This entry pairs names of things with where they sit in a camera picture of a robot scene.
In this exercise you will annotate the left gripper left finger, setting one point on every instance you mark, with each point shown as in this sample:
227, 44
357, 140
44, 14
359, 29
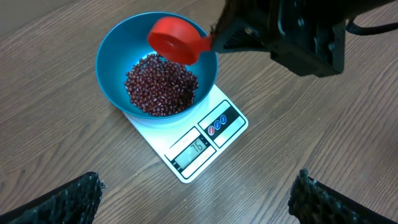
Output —
77, 201

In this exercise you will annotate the blue bowl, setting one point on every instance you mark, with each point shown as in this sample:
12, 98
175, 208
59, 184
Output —
126, 43

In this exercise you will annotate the red beans in bowl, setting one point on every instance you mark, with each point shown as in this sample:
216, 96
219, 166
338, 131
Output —
160, 87

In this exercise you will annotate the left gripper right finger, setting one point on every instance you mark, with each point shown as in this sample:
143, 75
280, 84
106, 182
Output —
312, 202

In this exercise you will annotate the red measuring scoop blue handle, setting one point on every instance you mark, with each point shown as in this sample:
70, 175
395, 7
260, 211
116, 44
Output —
177, 40

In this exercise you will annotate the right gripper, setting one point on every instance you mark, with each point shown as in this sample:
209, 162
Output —
312, 38

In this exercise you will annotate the white digital kitchen scale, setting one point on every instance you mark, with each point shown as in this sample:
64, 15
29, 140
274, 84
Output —
190, 142

